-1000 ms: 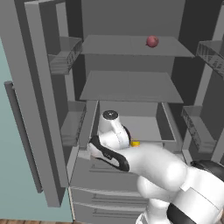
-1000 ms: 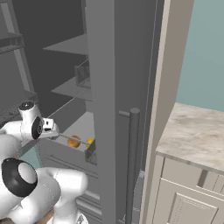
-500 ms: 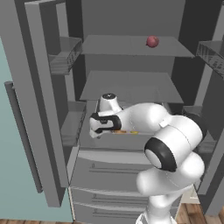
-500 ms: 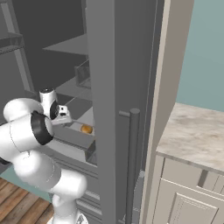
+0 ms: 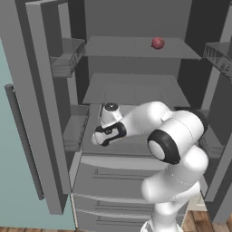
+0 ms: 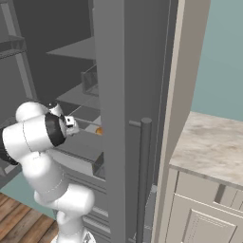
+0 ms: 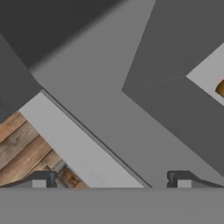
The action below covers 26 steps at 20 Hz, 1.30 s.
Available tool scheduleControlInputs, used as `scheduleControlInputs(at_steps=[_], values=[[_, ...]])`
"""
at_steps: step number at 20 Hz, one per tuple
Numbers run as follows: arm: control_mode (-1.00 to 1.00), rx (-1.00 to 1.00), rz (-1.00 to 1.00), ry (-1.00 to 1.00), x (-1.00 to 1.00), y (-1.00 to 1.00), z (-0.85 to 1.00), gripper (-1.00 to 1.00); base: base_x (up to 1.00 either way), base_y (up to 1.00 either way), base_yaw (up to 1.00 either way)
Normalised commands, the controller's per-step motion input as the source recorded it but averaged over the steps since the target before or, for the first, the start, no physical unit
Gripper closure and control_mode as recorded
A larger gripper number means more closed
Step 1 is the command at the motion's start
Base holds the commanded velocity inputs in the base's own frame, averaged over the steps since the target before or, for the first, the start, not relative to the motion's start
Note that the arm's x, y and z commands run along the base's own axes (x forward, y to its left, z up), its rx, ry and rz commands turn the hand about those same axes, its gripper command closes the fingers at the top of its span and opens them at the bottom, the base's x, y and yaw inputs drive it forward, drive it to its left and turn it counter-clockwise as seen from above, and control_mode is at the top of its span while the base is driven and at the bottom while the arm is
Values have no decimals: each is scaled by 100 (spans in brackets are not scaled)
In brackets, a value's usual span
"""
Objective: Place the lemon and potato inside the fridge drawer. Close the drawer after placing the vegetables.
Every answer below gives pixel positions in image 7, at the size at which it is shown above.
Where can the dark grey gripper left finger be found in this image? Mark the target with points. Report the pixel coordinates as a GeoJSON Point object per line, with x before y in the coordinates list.
{"type": "Point", "coordinates": [43, 176]}

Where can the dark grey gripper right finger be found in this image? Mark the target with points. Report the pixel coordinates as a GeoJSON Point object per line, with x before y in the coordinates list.
{"type": "Point", "coordinates": [180, 176]}

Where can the dark grey fridge drawer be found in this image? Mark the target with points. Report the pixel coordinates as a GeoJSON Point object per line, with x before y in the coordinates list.
{"type": "Point", "coordinates": [180, 110]}

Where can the brown potato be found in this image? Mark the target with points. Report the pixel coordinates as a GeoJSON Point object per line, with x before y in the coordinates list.
{"type": "Point", "coordinates": [220, 87]}

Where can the grey fridge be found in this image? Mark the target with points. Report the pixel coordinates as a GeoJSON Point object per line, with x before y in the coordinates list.
{"type": "Point", "coordinates": [96, 87]}

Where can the dark grey fridge door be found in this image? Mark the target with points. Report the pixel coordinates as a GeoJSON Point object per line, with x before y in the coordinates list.
{"type": "Point", "coordinates": [43, 26]}

